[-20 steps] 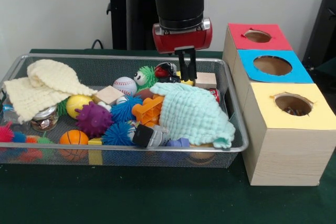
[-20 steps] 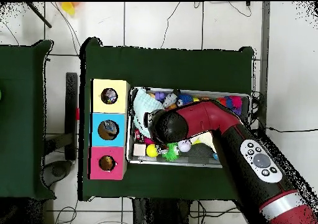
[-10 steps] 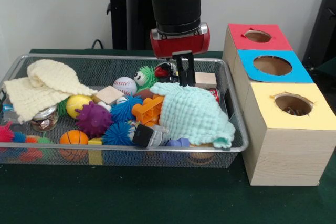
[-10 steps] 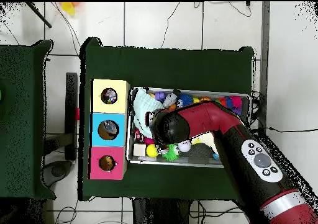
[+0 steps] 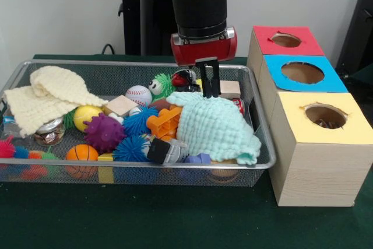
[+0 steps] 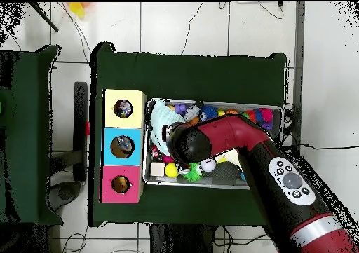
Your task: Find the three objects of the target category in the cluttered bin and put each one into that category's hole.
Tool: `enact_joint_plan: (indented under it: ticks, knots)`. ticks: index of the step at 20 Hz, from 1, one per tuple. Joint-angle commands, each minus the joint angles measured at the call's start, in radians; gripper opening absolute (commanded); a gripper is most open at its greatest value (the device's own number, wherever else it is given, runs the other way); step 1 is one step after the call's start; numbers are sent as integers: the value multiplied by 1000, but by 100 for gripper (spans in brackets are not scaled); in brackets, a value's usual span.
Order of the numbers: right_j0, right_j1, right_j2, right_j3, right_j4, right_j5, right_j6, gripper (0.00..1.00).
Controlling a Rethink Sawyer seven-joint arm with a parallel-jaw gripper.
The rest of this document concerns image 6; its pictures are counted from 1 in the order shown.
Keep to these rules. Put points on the small wooden cube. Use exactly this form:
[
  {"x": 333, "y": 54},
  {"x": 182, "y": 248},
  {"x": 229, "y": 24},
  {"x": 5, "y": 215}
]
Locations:
[{"x": 157, "y": 168}]

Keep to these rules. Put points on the multicolour cartoon print cloth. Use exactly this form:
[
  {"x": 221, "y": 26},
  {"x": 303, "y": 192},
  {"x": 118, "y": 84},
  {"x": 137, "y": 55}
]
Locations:
[{"x": 123, "y": 108}]

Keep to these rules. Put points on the black chair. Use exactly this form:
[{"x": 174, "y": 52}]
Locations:
[{"x": 81, "y": 152}]

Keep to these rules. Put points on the shallow clear mesh bin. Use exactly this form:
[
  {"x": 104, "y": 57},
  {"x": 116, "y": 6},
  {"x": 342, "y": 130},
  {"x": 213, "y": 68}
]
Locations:
[{"x": 154, "y": 180}]

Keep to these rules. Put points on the clear plastic packet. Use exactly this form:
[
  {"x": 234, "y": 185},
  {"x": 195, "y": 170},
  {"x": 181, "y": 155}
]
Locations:
[{"x": 123, "y": 146}]

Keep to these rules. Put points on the pink spiky ball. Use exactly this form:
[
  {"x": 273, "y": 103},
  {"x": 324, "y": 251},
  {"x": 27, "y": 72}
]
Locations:
[{"x": 265, "y": 115}]

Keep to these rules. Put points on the black rod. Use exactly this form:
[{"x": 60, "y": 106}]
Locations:
[{"x": 44, "y": 16}]

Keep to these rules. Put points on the green cloth side table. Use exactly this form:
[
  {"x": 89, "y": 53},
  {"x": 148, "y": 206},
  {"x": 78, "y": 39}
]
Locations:
[{"x": 25, "y": 135}]

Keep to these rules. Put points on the mint green cloth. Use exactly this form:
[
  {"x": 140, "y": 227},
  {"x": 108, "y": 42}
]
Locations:
[{"x": 160, "y": 121}]

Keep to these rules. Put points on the cream yellow cloth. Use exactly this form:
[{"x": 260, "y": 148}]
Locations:
[{"x": 231, "y": 156}]

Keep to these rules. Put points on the yellow rubber duck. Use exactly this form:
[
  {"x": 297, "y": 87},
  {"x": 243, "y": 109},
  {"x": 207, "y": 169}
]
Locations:
[{"x": 120, "y": 184}]

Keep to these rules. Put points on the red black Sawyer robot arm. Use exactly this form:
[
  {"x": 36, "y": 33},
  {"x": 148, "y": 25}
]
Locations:
[{"x": 241, "y": 132}]

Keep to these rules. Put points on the yellow ball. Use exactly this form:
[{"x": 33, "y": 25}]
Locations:
[{"x": 171, "y": 170}]

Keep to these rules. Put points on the white toy baseball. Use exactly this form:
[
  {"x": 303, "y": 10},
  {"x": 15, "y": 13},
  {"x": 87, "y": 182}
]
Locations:
[{"x": 208, "y": 165}]

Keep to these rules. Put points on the wooden box with three holes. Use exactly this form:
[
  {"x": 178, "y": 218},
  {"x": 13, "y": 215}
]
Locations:
[{"x": 112, "y": 129}]

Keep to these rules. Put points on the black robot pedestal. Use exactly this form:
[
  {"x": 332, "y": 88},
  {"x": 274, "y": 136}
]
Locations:
[{"x": 179, "y": 242}]

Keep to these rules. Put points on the grey metal beam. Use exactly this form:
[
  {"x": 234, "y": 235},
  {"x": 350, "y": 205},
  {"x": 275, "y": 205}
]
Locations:
[{"x": 297, "y": 68}]

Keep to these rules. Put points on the yellow floor object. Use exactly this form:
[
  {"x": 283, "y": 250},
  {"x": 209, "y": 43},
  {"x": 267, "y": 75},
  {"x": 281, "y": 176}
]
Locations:
[{"x": 77, "y": 9}]

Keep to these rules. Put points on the green spiky ball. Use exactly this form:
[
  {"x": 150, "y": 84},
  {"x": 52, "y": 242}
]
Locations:
[{"x": 193, "y": 173}]

